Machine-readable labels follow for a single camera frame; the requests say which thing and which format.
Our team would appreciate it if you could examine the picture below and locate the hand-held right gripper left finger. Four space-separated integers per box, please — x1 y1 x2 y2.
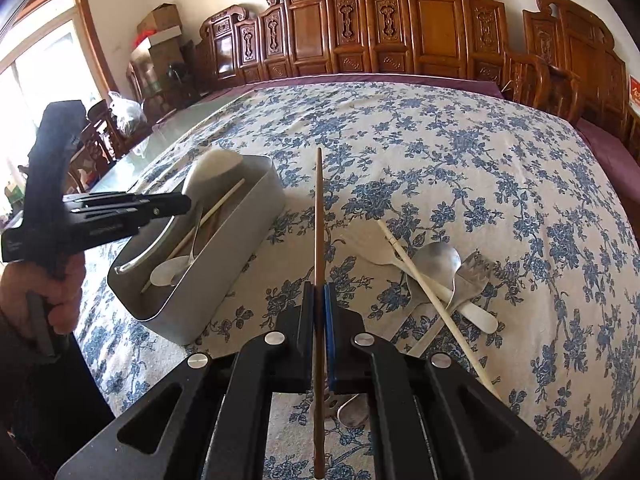
55 282 326 480

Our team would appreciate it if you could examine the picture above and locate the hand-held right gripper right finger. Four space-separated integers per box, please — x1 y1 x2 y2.
324 284 583 480

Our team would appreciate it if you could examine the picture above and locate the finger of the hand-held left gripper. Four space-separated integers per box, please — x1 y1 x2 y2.
62 191 192 220
62 212 153 251

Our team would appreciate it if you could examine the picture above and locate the metal spoon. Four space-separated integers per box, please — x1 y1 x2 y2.
150 202 206 287
337 394 371 428
405 242 462 311

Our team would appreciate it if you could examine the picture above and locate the brown wooden chopstick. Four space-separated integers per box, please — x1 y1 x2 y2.
313 147 327 466

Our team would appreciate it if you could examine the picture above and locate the pale chopstick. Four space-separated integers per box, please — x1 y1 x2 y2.
141 178 247 295
376 219 502 401

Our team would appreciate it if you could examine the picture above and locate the rectangular metal tin box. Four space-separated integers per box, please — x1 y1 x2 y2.
106 154 287 347

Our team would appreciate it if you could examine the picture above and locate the person's left forearm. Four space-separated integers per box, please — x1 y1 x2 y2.
0 310 117 480

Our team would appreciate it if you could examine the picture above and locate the person's left hand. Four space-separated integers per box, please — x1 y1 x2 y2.
0 255 88 336

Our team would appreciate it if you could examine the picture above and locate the carved wooden chair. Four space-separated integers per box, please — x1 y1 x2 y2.
67 105 132 196

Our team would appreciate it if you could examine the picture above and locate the crumpled plastic bag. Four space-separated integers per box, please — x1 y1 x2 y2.
107 91 151 136

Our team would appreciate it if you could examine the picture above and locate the wooden framed glass door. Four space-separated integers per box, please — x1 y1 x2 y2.
0 0 118 211

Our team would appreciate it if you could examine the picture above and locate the blue floral tablecloth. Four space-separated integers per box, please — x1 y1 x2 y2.
75 82 640 480

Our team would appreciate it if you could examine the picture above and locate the brown cardboard box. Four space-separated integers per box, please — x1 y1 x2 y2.
136 4 182 36

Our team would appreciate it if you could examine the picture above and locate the purple sofa cushion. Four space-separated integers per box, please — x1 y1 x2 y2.
202 72 506 101

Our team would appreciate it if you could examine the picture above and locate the carved wooden sofa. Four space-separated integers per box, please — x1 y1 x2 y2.
194 0 551 111

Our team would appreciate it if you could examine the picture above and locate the purple armchair cushion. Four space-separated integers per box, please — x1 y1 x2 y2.
575 117 640 181

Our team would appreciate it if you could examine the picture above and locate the carved wooden armchair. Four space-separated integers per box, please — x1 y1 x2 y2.
505 0 640 161

